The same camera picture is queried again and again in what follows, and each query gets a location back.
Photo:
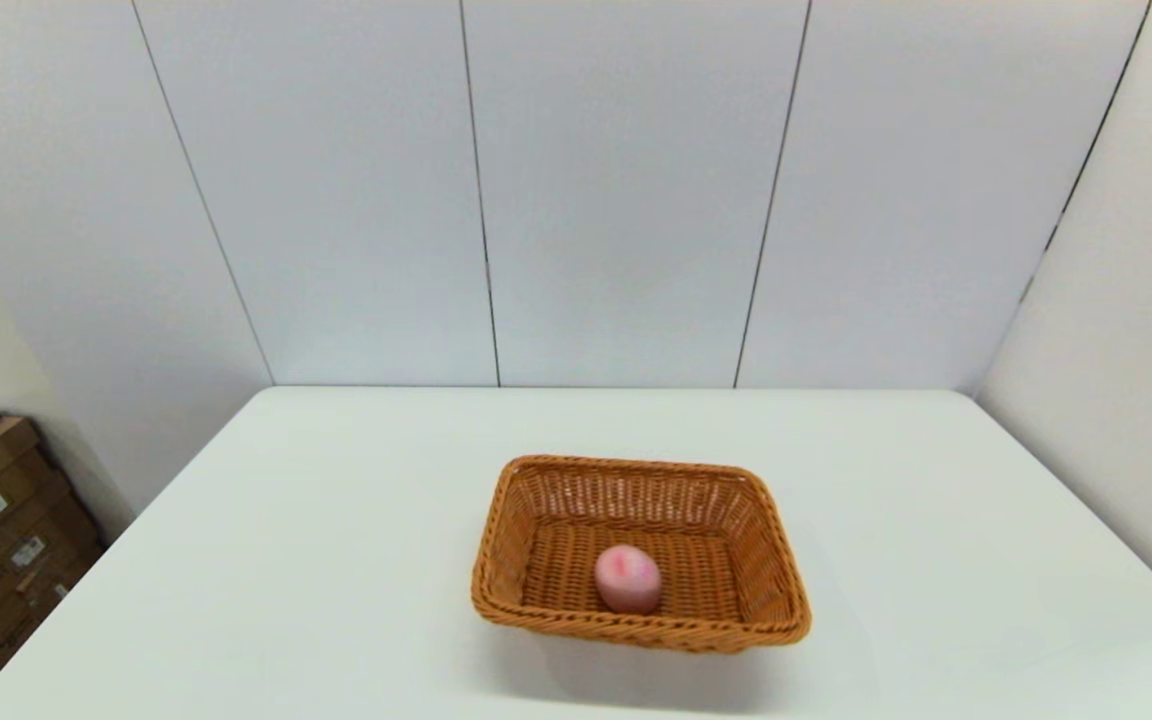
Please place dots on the pink peach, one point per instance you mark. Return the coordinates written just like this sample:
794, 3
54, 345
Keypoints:
628, 580

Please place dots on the stacked cardboard boxes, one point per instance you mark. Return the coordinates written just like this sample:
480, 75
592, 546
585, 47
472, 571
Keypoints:
46, 560

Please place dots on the orange woven wicker basket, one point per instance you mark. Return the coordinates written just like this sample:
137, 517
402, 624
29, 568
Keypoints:
716, 560

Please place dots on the brown cardboard box white label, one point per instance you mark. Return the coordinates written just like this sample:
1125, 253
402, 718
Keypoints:
6, 500

